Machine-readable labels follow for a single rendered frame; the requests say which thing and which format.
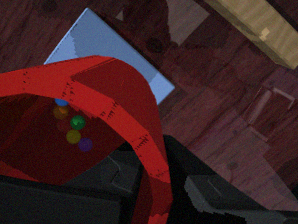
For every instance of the blue marble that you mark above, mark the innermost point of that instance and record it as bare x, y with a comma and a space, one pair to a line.
62, 102

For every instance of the red cup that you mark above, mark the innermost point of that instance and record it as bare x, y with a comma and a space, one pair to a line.
117, 105

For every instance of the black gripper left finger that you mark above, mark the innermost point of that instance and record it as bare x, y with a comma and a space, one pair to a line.
104, 194

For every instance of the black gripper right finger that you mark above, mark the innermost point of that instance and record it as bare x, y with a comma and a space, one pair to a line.
201, 196

